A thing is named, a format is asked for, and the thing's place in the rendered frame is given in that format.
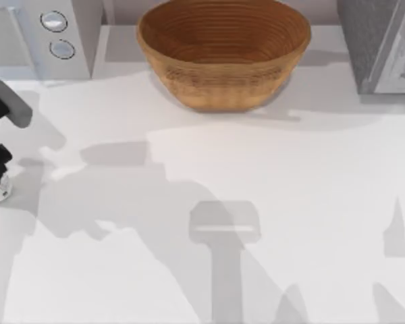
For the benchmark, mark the red and white can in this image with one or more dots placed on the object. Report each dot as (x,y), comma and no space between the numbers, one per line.
(3,190)

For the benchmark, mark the small round microwave knob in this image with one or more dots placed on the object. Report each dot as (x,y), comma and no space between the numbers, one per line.
(62,49)

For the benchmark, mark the pale microwave oven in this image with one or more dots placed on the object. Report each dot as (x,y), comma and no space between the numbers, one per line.
(77,40)

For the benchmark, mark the large round microwave knob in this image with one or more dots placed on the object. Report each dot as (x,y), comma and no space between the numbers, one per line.
(54,21)

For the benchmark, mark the brown woven basket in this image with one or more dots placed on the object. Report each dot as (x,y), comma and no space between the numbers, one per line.
(222,57)

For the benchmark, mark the grey cabinet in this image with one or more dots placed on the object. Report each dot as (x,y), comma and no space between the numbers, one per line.
(371,44)

